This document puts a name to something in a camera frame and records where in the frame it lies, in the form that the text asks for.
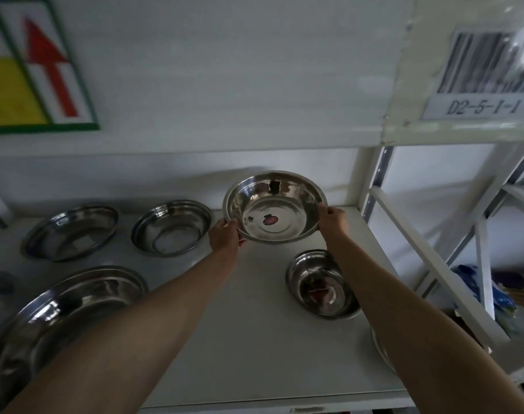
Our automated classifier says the person's left hand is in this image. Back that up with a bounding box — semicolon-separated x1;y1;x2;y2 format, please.
208;217;248;265

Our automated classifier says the person's right hand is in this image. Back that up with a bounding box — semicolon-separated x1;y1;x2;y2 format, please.
316;202;351;247

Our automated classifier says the steel bowl with red sticker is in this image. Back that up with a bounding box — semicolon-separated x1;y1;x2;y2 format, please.
222;170;328;245

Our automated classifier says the person's left forearm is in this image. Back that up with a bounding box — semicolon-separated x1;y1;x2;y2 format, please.
3;251;244;414

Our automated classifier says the person's right forearm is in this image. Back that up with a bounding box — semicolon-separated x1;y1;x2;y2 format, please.
327;236;524;414

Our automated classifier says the medium steel bowl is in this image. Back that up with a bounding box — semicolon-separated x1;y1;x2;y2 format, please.
130;199;214;258

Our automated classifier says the small deep steel bowl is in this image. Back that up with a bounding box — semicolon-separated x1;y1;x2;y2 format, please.
286;249;362;321

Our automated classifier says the white metal shelf rack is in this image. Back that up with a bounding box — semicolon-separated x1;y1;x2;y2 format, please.
357;0;524;414

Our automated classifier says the steel bowl rim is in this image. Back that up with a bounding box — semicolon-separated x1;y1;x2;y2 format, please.
371;327;397;375

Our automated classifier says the shallow steel bowl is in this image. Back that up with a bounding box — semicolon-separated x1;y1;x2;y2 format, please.
20;204;121;263

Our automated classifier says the blue plastic packet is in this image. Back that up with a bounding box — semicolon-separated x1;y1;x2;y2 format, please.
453;264;518;314

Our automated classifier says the large steel basin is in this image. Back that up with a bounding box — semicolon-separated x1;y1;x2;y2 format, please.
0;265;150;411

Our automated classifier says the white barcode label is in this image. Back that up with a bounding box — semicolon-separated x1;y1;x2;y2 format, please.
421;25;524;122

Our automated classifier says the red arrow wall sign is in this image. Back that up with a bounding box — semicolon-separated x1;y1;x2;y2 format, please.
0;0;101;136

